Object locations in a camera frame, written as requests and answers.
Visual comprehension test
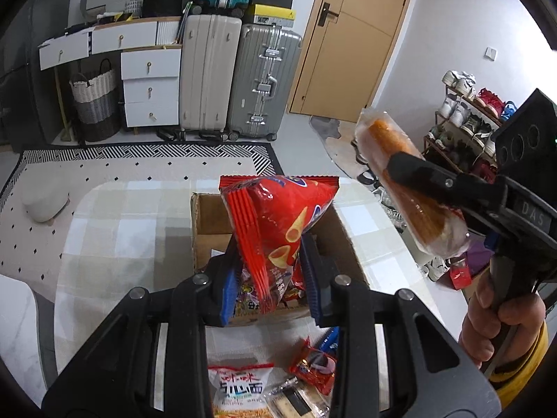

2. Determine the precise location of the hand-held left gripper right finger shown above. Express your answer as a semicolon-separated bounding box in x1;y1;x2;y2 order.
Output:
300;231;503;418

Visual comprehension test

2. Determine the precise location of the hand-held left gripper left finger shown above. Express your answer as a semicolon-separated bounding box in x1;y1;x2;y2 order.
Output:
41;237;244;418

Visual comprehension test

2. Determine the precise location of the purple candy bag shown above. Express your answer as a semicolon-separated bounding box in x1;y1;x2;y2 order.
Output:
233;268;273;320

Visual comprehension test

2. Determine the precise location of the long orange snack packet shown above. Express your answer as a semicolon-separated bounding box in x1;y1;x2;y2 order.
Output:
354;109;471;257

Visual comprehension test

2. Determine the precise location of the brown cardboard box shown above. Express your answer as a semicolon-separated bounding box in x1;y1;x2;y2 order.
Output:
190;192;370;327

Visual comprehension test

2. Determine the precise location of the red cone chips bag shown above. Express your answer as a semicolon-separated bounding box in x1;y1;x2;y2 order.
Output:
219;175;340;314

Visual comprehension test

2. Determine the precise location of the red cookie packet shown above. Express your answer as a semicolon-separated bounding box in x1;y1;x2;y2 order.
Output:
289;337;338;395

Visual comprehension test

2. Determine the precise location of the white noodle packet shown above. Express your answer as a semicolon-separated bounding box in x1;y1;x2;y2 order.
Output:
207;363;275;418

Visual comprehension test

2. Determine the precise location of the person's right hand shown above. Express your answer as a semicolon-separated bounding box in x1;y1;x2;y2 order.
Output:
460;270;547;371

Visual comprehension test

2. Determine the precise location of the wooden shoe rack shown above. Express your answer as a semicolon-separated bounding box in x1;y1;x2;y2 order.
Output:
424;83;518;184

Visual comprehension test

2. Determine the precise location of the red plastic bag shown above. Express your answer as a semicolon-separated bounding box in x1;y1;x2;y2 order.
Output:
448;257;473;290

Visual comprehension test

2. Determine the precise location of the shoe rack with shoes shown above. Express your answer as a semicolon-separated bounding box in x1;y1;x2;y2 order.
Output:
429;70;518;179

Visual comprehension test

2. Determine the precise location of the grey door mat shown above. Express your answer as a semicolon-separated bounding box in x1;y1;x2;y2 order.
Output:
309;115;375;179

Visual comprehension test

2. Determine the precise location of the checked tablecloth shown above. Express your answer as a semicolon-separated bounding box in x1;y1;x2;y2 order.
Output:
54;177;440;418

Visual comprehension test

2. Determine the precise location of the wooden door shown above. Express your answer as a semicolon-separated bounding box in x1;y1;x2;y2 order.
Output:
288;0;421;123

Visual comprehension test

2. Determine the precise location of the silver suitcase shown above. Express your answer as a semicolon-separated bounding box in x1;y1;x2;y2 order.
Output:
226;24;303;142

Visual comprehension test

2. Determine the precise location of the round grey stool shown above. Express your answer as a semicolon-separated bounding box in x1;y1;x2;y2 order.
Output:
22;177;70;224

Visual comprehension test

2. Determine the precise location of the white side table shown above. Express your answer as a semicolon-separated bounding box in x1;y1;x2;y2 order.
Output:
0;274;48;395

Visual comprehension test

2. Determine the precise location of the yellow shoe box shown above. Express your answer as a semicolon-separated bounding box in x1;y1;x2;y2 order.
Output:
246;3;297;27

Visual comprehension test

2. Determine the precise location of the cream suitcase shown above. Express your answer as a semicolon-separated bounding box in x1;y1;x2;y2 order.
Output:
180;14;242;140

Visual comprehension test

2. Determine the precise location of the white desk with drawers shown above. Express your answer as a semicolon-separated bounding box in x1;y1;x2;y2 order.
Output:
38;16;182;129

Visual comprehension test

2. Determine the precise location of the woven laundry basket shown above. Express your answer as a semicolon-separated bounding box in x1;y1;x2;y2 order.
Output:
70;59;121;142

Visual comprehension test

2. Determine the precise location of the white ribbed box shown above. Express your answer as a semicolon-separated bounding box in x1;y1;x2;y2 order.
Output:
156;20;181;46

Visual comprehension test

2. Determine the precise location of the dark grey fridge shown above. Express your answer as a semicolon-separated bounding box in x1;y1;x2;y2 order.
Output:
0;9;57;149

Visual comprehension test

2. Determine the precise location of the black storage box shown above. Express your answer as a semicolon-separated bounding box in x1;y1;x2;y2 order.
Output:
143;0;186;18

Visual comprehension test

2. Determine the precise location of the dark door handle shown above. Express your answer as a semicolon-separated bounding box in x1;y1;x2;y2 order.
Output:
317;2;339;27

